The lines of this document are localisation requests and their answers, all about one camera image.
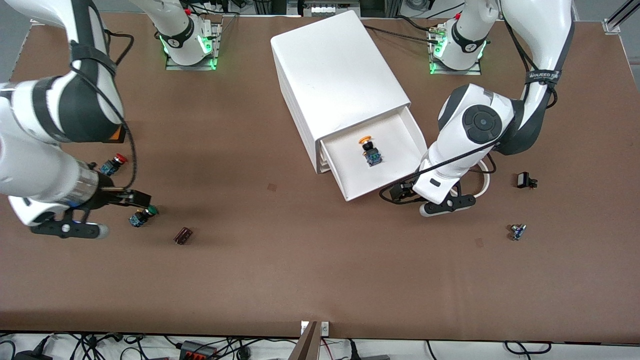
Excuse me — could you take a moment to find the yellow push button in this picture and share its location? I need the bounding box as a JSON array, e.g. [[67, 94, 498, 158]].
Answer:
[[359, 135, 385, 168]]

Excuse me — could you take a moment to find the green push button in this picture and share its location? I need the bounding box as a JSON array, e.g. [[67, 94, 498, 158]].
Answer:
[[129, 205, 159, 228]]

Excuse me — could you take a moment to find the red push button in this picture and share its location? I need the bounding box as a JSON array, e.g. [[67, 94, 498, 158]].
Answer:
[[98, 153, 129, 177]]

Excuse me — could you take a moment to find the white drawer cabinet shell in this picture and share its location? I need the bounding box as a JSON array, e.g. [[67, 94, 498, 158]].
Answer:
[[270, 10, 412, 175]]

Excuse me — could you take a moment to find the white curved plastic piece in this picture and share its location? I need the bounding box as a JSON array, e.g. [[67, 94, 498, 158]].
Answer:
[[450, 159, 492, 199]]

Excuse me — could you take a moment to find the black orange power strip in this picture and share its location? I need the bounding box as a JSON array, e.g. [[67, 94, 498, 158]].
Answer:
[[179, 340, 219, 360]]

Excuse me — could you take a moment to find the black floor plug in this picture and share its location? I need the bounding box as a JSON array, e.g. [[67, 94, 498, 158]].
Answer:
[[348, 340, 391, 360]]

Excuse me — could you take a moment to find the grey terminal block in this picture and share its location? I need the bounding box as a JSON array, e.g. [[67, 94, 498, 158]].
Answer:
[[310, 1, 362, 16]]

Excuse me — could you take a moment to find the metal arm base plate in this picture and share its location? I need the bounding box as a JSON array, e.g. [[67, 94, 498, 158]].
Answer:
[[165, 22, 222, 71], [429, 25, 483, 76]]

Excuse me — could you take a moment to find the tangled black floor cable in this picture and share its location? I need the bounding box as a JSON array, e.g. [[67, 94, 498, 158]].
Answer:
[[52, 332, 151, 360]]

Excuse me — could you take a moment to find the black table cable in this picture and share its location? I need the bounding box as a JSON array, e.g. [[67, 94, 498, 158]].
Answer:
[[363, 25, 437, 43], [395, 15, 441, 32]]

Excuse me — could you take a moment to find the brown camera mount post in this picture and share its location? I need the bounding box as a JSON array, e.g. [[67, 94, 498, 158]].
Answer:
[[288, 321, 321, 360]]

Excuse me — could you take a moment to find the black looped floor cable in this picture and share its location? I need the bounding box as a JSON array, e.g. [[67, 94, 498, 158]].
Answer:
[[504, 340, 553, 357]]

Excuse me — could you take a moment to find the aluminium frame profile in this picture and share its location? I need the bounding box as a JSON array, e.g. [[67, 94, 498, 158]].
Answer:
[[604, 0, 640, 35]]

